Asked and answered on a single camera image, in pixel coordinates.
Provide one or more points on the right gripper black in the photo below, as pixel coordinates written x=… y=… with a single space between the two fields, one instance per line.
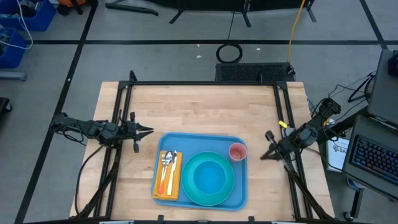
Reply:
x=287 y=144

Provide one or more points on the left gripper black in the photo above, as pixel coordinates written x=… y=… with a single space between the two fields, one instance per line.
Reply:
x=129 y=130

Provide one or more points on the pink ribbed cup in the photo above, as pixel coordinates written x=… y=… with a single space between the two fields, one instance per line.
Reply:
x=237 y=152

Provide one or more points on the yellow cloth napkin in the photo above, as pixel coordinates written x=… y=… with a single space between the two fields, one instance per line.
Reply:
x=157 y=186

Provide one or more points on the light blue plastic tray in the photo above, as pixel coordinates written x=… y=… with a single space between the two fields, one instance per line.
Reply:
x=199 y=143

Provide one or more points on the teal round plate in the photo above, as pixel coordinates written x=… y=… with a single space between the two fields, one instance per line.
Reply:
x=188 y=183

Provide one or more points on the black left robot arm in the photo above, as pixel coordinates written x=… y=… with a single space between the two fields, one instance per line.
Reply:
x=93 y=129

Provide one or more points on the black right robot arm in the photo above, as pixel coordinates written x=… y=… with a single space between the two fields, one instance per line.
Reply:
x=311 y=130

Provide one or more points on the white printed paper box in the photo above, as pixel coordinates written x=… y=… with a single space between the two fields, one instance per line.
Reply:
x=337 y=152

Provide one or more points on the black perforated computer case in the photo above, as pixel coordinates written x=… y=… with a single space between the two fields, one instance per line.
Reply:
x=252 y=72

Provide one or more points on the blue and white tape roll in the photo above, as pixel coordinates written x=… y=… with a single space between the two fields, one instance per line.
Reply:
x=353 y=183

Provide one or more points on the black cart leg with caster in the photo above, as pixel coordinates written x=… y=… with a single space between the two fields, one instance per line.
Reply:
x=356 y=202

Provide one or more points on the black metal floor bar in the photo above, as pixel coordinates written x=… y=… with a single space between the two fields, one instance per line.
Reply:
x=130 y=8

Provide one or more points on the grey monitor back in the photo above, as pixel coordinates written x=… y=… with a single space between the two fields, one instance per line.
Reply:
x=382 y=90

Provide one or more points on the black floor object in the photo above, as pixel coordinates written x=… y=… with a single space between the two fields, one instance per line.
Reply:
x=4 y=105

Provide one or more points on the grey metal floor bar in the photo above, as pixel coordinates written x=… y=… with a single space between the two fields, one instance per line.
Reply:
x=12 y=75

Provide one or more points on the black partition panel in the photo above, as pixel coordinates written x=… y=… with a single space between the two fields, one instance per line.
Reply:
x=276 y=3
x=214 y=4

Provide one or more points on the orange and black bag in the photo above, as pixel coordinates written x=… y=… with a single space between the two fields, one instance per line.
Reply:
x=71 y=3

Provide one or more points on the large blue storage bin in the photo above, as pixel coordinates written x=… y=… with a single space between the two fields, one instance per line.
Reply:
x=43 y=18

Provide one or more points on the small blue storage bin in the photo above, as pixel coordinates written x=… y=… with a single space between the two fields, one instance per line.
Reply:
x=12 y=56

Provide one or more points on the black metal rig frame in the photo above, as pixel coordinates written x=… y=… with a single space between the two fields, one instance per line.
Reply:
x=202 y=83

